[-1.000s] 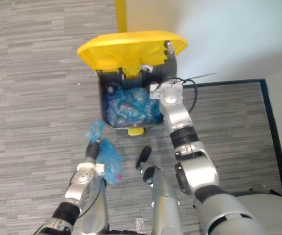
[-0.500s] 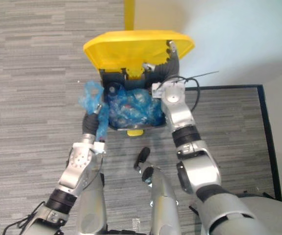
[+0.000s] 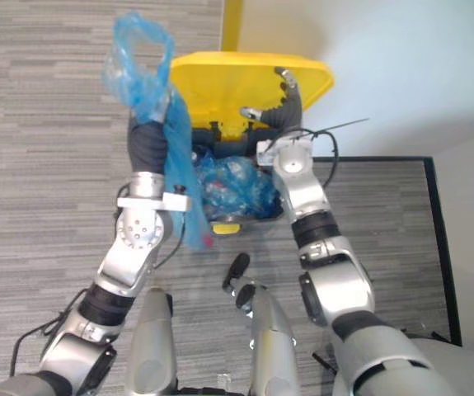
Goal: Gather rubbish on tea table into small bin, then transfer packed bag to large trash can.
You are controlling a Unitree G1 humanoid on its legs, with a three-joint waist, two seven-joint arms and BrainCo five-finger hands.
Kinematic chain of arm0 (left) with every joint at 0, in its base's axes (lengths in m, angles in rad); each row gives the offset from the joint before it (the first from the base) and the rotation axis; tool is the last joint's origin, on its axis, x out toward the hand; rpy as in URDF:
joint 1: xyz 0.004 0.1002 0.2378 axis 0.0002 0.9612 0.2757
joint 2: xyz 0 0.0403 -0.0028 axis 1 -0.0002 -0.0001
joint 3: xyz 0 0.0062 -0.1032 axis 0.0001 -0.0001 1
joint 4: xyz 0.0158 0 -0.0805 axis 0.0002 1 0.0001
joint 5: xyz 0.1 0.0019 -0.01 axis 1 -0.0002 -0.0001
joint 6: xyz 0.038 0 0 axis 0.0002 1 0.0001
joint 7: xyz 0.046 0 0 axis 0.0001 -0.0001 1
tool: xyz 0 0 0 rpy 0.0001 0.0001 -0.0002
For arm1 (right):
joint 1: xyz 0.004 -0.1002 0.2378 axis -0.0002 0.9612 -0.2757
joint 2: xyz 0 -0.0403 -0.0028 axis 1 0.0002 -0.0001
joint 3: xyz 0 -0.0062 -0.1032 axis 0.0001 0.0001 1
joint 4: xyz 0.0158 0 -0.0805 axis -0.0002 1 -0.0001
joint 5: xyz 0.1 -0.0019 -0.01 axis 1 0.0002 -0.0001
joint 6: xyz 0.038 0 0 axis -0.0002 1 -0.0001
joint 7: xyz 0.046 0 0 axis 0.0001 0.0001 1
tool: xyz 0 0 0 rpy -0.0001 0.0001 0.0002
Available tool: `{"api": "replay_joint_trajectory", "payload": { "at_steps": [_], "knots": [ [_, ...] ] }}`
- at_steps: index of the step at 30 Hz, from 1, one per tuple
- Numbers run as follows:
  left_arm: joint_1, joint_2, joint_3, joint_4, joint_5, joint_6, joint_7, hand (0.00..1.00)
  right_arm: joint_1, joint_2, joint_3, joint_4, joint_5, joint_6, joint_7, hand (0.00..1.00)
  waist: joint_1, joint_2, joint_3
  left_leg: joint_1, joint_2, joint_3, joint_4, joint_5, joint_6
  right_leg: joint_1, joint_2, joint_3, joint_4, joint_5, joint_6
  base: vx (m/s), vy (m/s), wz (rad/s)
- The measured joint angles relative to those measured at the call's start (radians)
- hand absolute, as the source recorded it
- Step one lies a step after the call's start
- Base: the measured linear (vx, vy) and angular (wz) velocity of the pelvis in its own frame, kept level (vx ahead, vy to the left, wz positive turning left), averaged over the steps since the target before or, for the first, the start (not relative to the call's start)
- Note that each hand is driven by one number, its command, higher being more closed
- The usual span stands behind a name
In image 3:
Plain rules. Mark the yellow trash can pedal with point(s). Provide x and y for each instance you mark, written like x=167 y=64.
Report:
x=226 y=228

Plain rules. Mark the yellow trash can lid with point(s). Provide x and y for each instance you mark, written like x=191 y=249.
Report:
x=236 y=86

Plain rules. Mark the dark large trash can body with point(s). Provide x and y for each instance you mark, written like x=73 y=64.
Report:
x=230 y=146

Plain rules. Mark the silver robot right leg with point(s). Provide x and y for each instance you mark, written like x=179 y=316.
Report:
x=269 y=342

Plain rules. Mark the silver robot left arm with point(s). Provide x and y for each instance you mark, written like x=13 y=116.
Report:
x=131 y=247

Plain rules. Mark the yellow vertical post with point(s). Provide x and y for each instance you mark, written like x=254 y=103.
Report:
x=233 y=24

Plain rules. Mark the blue plastic rubbish bag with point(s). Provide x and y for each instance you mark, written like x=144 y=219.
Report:
x=179 y=144

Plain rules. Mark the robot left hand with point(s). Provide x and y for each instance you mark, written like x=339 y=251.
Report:
x=148 y=144

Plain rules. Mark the silver robot left leg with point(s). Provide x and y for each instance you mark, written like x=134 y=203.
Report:
x=152 y=342

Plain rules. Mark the grey robot torso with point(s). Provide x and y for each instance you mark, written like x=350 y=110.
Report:
x=463 y=363

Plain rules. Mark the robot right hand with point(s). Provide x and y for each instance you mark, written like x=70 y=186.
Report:
x=288 y=113

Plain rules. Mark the silver robot leg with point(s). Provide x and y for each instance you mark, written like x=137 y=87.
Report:
x=269 y=342
x=152 y=342

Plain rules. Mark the blue bin liner with rubbish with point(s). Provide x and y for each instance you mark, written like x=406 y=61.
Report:
x=236 y=185

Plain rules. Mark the small red rubbish piece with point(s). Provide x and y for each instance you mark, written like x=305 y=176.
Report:
x=208 y=241

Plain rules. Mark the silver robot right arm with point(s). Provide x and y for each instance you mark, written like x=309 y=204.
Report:
x=335 y=284

